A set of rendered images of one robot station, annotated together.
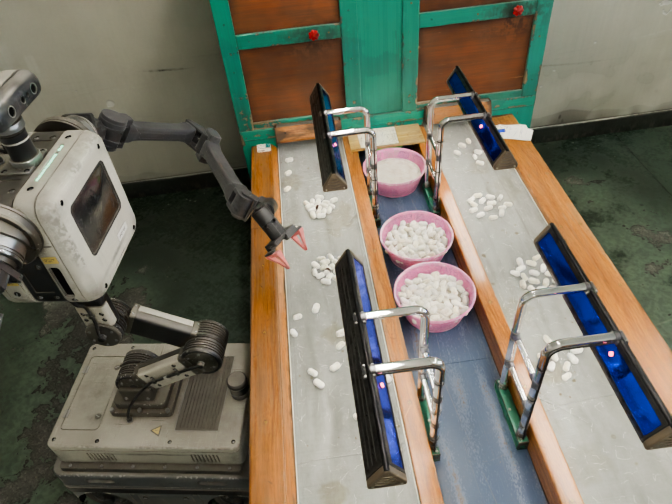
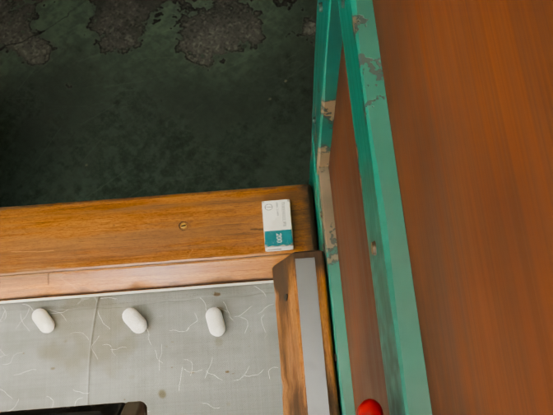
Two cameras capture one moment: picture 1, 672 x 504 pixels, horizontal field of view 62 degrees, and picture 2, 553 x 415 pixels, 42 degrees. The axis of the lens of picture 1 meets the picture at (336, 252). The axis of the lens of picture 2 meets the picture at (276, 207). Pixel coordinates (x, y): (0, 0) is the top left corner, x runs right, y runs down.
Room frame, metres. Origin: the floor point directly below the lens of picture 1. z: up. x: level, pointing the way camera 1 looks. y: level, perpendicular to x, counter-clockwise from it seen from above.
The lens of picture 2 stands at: (2.16, -0.02, 1.61)
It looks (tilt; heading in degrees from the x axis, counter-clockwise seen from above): 69 degrees down; 91
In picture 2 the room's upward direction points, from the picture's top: 4 degrees counter-clockwise
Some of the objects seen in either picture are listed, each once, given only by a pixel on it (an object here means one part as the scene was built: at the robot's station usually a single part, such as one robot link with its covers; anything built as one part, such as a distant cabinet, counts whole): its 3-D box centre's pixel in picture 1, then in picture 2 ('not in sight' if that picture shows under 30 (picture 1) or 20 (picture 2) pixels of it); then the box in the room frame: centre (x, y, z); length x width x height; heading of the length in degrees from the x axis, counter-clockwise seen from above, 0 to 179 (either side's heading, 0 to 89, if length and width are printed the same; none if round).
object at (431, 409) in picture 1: (398, 388); not in sight; (0.77, -0.12, 0.90); 0.20 x 0.19 x 0.45; 2
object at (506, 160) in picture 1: (478, 112); not in sight; (1.76, -0.57, 1.08); 0.62 x 0.08 x 0.07; 2
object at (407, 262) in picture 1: (416, 243); not in sight; (1.48, -0.30, 0.72); 0.27 x 0.27 x 0.10
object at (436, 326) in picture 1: (433, 299); not in sight; (1.20, -0.31, 0.72); 0.27 x 0.27 x 0.10
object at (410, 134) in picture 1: (385, 137); not in sight; (2.14, -0.28, 0.77); 0.33 x 0.15 x 0.01; 92
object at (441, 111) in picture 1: (457, 111); not in sight; (2.20, -0.61, 0.83); 0.30 x 0.06 x 0.07; 92
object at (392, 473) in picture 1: (364, 349); not in sight; (0.77, -0.04, 1.08); 0.62 x 0.08 x 0.07; 2
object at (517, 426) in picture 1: (552, 367); not in sight; (0.78, -0.52, 0.90); 0.20 x 0.19 x 0.45; 2
